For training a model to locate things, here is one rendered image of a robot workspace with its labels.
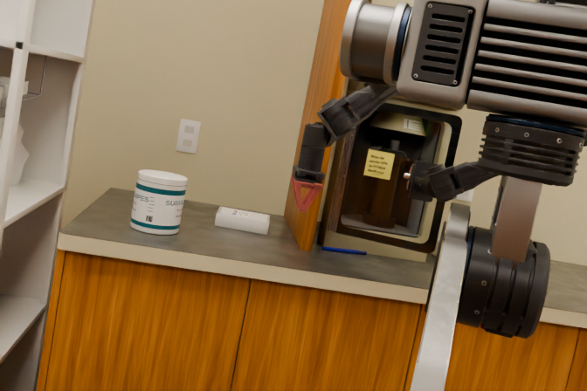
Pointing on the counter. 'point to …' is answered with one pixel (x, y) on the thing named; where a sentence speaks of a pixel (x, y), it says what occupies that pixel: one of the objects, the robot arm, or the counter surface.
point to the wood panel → (326, 76)
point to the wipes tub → (158, 202)
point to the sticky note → (379, 164)
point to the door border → (341, 181)
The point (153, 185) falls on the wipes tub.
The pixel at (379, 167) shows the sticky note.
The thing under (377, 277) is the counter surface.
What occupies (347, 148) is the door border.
